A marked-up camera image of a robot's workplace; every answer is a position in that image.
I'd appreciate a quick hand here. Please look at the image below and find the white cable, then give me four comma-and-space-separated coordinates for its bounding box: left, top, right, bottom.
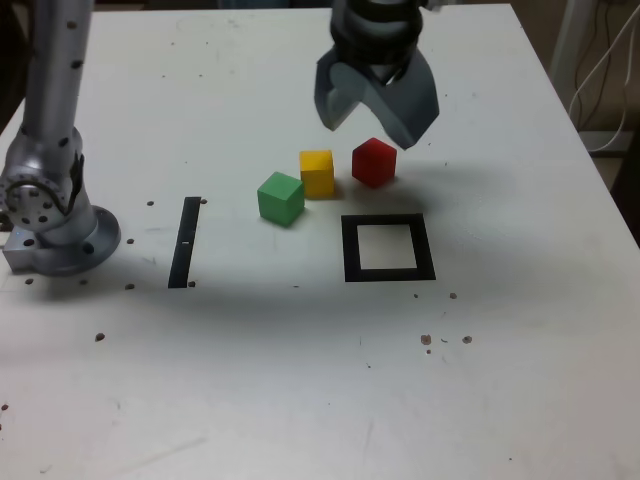
568, 12, 640, 151

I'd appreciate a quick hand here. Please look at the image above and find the black tape square outline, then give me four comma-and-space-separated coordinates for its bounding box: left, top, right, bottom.
340, 213, 437, 283

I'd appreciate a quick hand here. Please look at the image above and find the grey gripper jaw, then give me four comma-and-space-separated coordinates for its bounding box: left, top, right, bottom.
313, 52, 365, 133
329, 52, 441, 151

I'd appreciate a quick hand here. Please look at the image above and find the black tape strip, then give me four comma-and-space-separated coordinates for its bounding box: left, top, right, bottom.
167, 196, 203, 290

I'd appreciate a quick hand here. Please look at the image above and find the white post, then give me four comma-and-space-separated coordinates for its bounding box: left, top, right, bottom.
548, 0, 592, 86

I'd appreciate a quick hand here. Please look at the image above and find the green cube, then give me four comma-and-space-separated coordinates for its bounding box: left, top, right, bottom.
256, 171, 306, 229

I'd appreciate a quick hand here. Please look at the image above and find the red cube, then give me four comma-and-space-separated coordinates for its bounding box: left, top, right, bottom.
351, 137, 398, 190

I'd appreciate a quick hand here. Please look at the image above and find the yellow cube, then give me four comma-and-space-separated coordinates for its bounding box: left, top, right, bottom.
298, 149, 335, 200

